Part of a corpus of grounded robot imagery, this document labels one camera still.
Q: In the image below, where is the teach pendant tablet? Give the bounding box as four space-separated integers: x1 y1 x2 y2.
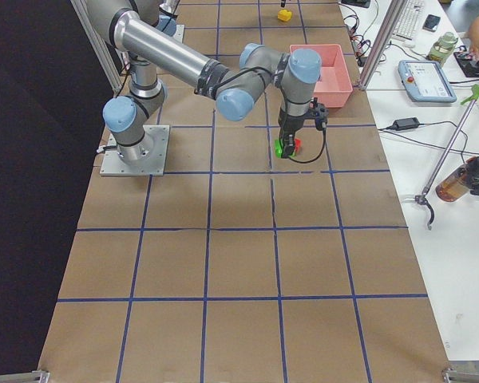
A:
398 60 457 104

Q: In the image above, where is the reacher grabber tool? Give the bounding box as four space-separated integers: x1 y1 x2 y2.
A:
402 84 479 231

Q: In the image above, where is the amber water bottle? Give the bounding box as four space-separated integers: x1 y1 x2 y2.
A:
435 156 479 202

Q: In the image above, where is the black smartphone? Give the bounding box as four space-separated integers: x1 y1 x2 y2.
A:
422 14 441 32

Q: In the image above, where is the pink plastic box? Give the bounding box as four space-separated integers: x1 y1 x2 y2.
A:
290 44 353 109

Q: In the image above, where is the aluminium frame post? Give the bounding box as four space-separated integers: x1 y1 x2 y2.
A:
358 0 407 90

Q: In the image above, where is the green toy block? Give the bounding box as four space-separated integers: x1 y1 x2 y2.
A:
275 139 298 158

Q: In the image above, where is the green glass bottle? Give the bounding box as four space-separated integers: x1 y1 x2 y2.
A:
426 32 458 66

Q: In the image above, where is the yellow toy block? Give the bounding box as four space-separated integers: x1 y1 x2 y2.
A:
277 9 292 22

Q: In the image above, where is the white keyboard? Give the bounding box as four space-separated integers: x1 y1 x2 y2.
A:
392 0 425 41

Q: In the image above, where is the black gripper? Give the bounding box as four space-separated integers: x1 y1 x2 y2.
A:
278 0 312 158

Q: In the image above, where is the black power adapter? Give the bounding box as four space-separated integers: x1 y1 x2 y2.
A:
390 117 420 132

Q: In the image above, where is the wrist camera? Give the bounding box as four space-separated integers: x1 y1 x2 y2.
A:
308 102 329 131

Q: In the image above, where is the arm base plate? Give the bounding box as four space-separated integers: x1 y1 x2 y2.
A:
100 124 170 176
172 24 185 42

